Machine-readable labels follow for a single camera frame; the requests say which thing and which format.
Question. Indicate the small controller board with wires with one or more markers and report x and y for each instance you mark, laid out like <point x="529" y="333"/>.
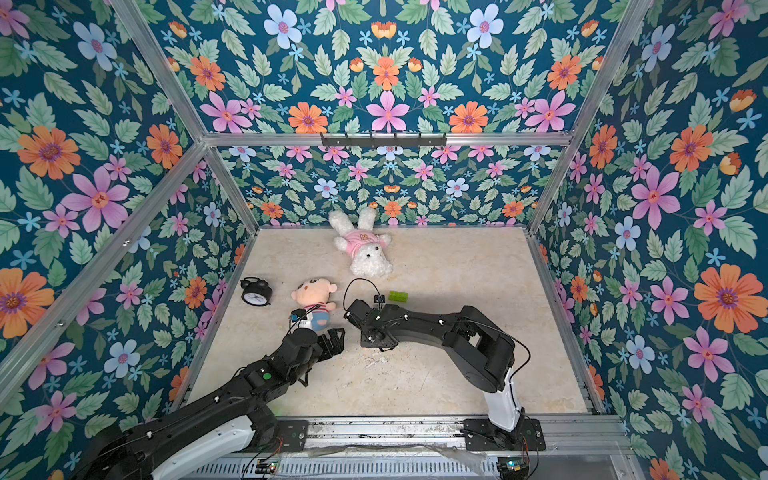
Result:
<point x="264" y="467"/>

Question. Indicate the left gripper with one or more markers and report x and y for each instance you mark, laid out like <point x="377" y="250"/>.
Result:
<point x="338" y="346"/>

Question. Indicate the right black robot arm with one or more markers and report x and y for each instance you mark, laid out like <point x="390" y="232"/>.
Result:
<point x="482" y="351"/>

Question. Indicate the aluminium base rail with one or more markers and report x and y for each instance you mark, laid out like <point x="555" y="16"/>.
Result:
<point x="579" y="446"/>

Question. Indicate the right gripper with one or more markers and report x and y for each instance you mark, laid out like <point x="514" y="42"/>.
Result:
<point x="367" y="321"/>

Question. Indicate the black alarm clock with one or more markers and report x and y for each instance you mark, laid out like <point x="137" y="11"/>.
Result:
<point x="256" y="292"/>

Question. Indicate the green lego brick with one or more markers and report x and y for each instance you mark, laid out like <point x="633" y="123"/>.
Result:
<point x="397" y="296"/>

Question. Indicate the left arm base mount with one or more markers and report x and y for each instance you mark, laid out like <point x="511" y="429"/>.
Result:
<point x="286" y="435"/>

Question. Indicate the pink plush doll striped shirt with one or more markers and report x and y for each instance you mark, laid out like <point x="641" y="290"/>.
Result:
<point x="315" y="293"/>

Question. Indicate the green circuit board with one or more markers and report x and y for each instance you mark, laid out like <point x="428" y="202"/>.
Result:
<point x="513" y="468"/>

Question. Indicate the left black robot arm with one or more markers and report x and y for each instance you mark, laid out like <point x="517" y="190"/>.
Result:
<point x="233" y="417"/>

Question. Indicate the black wall hook bar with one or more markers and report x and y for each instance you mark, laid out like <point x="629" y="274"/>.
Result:
<point x="373" y="141"/>

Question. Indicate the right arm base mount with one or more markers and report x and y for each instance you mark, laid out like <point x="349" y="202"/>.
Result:
<point x="482" y="435"/>

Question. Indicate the white plush bunny pink shirt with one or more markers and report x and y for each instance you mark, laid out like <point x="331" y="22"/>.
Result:
<point x="364" y="247"/>

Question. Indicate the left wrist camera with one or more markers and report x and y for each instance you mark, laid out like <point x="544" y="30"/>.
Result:
<point x="315" y="319"/>

